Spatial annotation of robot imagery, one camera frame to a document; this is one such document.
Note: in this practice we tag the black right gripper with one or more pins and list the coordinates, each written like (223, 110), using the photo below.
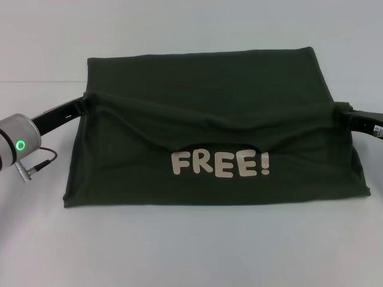
(369, 124)

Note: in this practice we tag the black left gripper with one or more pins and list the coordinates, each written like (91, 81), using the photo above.
(57, 115)

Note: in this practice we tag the dark green t-shirt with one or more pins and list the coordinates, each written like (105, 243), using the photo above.
(209, 134)

